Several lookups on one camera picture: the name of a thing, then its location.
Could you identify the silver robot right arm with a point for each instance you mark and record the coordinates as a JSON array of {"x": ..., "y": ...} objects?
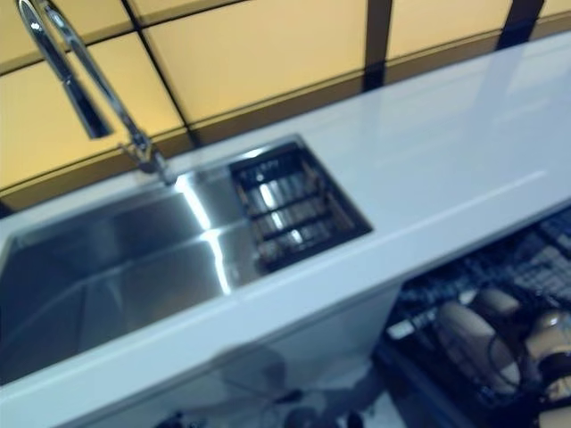
[{"x": 553, "y": 348}]

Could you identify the white cabinet door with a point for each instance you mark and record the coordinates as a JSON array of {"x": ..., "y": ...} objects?
[{"x": 321, "y": 321}]

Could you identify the stainless steel sink basin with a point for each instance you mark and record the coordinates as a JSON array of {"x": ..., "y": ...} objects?
[{"x": 111, "y": 276}]

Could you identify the chrome gooseneck kitchen faucet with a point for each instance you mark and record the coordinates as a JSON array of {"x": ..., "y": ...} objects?
[{"x": 85, "y": 80}]

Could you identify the black dish drain rack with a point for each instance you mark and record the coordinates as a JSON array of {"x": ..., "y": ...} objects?
[{"x": 294, "y": 209}]

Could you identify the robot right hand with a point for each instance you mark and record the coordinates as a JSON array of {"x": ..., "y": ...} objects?
[{"x": 523, "y": 332}]

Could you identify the cream round plate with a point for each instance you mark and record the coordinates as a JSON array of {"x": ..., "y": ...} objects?
[
  {"x": 468, "y": 343},
  {"x": 499, "y": 301}
]

